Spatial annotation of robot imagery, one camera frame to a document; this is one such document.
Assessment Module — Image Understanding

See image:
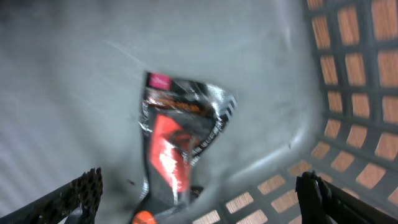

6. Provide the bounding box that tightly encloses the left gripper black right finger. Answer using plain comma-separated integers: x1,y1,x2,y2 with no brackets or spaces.
295,171,397,224

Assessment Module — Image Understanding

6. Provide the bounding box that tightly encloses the black mesh plastic basket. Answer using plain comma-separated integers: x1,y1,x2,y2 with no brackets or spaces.
1,1,397,223

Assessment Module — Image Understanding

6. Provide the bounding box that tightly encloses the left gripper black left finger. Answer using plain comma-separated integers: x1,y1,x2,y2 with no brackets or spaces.
1,167,103,224

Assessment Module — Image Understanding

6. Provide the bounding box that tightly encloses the hex wrench set package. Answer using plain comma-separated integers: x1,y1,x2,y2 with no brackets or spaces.
131,72,237,223

